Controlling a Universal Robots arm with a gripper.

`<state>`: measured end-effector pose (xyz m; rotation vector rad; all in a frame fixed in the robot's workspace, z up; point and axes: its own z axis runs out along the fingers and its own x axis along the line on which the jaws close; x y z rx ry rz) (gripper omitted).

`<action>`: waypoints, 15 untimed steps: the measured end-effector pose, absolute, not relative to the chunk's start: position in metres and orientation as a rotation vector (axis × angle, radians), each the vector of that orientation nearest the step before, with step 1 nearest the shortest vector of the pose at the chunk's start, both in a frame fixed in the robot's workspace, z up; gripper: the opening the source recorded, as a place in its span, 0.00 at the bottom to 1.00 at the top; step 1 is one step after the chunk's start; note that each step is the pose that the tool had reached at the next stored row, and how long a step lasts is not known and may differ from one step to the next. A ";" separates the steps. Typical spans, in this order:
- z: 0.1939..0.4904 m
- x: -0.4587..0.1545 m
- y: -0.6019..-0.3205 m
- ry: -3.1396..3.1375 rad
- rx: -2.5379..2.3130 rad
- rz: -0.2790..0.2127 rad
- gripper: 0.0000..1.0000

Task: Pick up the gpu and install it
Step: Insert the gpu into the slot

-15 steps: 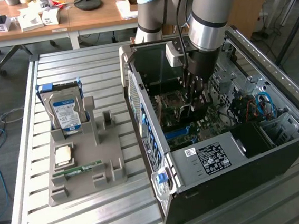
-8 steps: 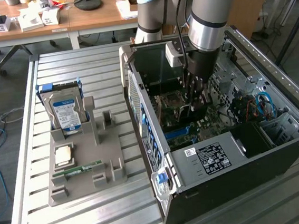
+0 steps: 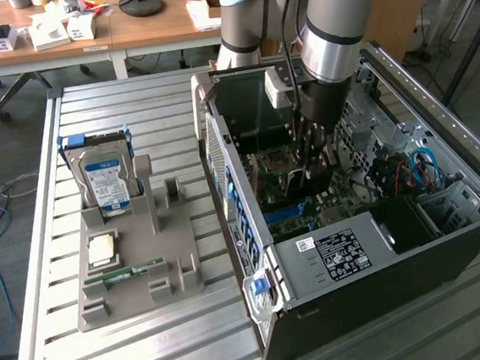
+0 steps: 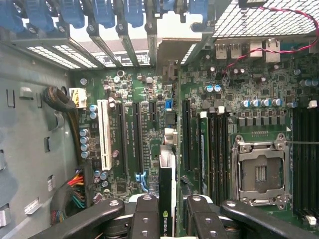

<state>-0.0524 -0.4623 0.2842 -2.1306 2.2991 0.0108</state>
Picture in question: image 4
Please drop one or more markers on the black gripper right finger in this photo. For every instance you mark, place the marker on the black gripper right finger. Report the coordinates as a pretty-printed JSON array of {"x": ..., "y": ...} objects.
[{"x": 207, "y": 221}]

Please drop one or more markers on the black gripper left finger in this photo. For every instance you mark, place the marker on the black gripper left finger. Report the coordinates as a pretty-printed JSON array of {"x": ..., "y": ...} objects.
[{"x": 145, "y": 219}]

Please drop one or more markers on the black RAM slot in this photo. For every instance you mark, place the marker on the black RAM slot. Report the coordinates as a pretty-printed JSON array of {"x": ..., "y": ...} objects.
[
  {"x": 225, "y": 154},
  {"x": 219, "y": 154},
  {"x": 213, "y": 154}
]

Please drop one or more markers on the green RAM stick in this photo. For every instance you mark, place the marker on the green RAM stick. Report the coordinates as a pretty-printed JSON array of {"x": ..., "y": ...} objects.
[{"x": 204, "y": 149}]

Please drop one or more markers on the metal CPU socket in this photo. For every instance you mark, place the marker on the metal CPU socket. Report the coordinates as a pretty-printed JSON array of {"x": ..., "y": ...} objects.
[{"x": 260, "y": 171}]

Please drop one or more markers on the black long expansion slot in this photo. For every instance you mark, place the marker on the black long expansion slot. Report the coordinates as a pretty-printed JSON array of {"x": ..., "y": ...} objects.
[
  {"x": 187, "y": 134},
  {"x": 122, "y": 139},
  {"x": 138, "y": 139}
]

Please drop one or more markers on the white expansion slot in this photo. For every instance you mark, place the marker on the white expansion slot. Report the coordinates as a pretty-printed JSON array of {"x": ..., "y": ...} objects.
[{"x": 104, "y": 134}]

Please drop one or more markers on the black short expansion slot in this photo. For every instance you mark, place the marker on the black short expansion slot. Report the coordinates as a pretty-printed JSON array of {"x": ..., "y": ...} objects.
[{"x": 153, "y": 112}]

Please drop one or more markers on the metal socket locking lever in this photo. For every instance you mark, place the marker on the metal socket locking lever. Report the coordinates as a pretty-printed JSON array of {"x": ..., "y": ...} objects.
[{"x": 304, "y": 142}]

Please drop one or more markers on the white power connector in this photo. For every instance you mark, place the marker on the white power connector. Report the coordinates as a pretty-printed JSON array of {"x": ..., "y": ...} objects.
[{"x": 78, "y": 98}]

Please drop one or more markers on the green motherboard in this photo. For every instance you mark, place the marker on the green motherboard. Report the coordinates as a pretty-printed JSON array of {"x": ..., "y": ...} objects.
[{"x": 249, "y": 89}]

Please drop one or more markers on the black open PC case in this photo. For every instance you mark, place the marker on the black open PC case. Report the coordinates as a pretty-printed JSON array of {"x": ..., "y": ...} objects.
[{"x": 25, "y": 149}]

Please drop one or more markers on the vented metal slot cover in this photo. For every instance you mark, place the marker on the vented metal slot cover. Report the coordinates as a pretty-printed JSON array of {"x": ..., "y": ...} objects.
[
  {"x": 190, "y": 53},
  {"x": 77, "y": 56},
  {"x": 49, "y": 56}
]

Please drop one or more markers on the blue slot latch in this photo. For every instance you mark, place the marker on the blue slot latch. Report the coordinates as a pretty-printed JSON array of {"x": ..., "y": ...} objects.
[
  {"x": 134, "y": 15},
  {"x": 169, "y": 5},
  {"x": 40, "y": 17},
  {"x": 11, "y": 20},
  {"x": 199, "y": 10},
  {"x": 72, "y": 15},
  {"x": 104, "y": 15}
]

